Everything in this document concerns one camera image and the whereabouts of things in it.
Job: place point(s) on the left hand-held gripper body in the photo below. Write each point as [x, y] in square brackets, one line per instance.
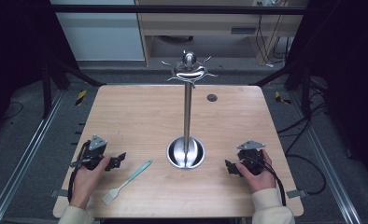
[95, 148]

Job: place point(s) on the person's right hand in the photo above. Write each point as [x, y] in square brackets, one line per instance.
[262, 182]

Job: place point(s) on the aluminium floor rail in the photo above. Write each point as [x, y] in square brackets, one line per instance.
[325, 161]
[26, 155]

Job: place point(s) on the black metal frame stand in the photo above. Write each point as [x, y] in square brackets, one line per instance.
[53, 77]
[300, 77]

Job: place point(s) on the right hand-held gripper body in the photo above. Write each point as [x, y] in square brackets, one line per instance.
[250, 155]

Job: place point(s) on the yellow black tape marker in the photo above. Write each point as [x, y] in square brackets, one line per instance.
[80, 97]
[280, 98]

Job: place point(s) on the white cabinet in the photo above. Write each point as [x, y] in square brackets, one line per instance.
[101, 37]

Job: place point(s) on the grey table grommet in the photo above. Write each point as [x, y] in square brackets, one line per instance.
[212, 98]

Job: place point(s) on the person's left hand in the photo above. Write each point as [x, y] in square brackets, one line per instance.
[85, 183]

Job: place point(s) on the metal utensil stand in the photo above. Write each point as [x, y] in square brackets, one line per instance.
[187, 109]

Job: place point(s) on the wooden desk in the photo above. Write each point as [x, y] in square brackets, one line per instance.
[204, 26]

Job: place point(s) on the black frame crossbar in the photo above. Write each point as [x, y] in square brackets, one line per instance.
[172, 9]

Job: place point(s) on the grey table bracket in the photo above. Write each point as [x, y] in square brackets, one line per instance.
[296, 193]
[57, 193]

